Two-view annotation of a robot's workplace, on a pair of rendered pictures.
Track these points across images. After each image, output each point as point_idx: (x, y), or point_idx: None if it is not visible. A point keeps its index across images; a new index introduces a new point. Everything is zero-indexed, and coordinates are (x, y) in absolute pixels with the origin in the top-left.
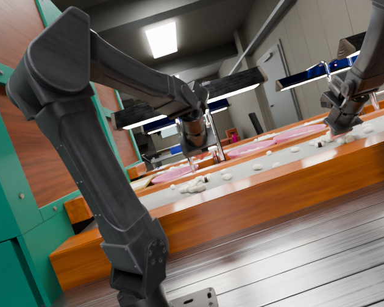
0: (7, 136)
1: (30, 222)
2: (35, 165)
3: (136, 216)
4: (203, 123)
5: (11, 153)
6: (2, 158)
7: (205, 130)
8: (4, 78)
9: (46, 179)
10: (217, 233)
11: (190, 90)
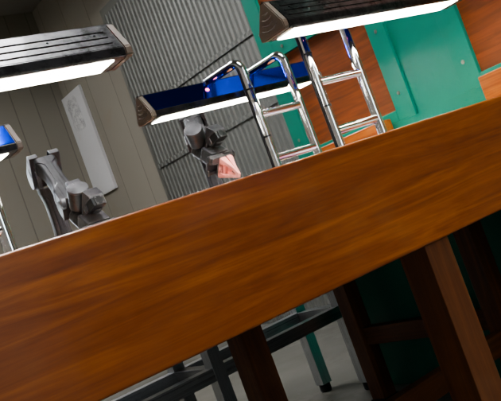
0: (289, 99)
1: (304, 157)
2: (312, 113)
3: None
4: (198, 158)
5: (293, 110)
6: (289, 116)
7: (203, 162)
8: (284, 48)
9: (320, 123)
10: None
11: (184, 139)
